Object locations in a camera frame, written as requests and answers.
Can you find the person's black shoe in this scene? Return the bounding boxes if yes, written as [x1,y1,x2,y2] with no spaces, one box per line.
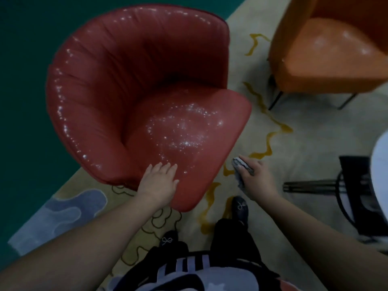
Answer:
[159,230,179,249]
[231,196,249,230]

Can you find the person's left hand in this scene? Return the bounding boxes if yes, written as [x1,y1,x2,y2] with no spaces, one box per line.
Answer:
[137,162,179,207]

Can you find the person's black left shoe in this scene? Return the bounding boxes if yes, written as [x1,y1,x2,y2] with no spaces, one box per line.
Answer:
[159,230,179,249]

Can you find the person's black right shoe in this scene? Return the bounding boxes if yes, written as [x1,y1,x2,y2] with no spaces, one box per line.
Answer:
[231,196,249,230]

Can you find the person's striped shirt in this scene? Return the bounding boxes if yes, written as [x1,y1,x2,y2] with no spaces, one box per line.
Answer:
[108,251,300,291]

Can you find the black metal table base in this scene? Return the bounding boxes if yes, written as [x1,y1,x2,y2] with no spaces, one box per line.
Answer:
[283,156,388,243]

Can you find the white round table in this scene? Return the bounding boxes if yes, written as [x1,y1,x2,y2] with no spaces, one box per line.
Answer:
[371,130,388,221]

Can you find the person's right hand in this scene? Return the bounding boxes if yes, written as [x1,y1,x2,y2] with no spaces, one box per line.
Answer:
[236,155,279,201]

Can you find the red leather armchair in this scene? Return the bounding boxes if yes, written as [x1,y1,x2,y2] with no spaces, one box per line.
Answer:
[45,4,253,213]

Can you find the person's left forearm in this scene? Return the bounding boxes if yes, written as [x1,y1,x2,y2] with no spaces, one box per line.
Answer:
[0,191,166,291]

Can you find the person's right forearm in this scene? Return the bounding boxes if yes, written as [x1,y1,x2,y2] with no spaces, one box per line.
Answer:
[258,191,388,291]

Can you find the orange leather armchair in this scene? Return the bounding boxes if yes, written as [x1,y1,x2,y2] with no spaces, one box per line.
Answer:
[267,0,388,111]

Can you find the person's black trousers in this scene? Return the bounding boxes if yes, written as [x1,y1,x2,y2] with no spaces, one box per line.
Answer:
[142,218,281,280]

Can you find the patterned beige rug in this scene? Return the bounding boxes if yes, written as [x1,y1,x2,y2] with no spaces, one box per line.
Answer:
[7,0,388,291]

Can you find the grey cleaning cloth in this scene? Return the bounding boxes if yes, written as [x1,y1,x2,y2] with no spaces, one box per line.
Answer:
[232,157,255,191]

